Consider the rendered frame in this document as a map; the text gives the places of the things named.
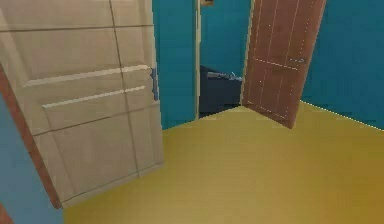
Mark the dark blue bed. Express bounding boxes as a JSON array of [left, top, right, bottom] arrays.
[[199, 65, 244, 117]]

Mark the beige panelled room door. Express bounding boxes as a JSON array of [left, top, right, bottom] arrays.
[[0, 0, 165, 209]]

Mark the brown panelled room door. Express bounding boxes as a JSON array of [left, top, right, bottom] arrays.
[[241, 0, 328, 130]]

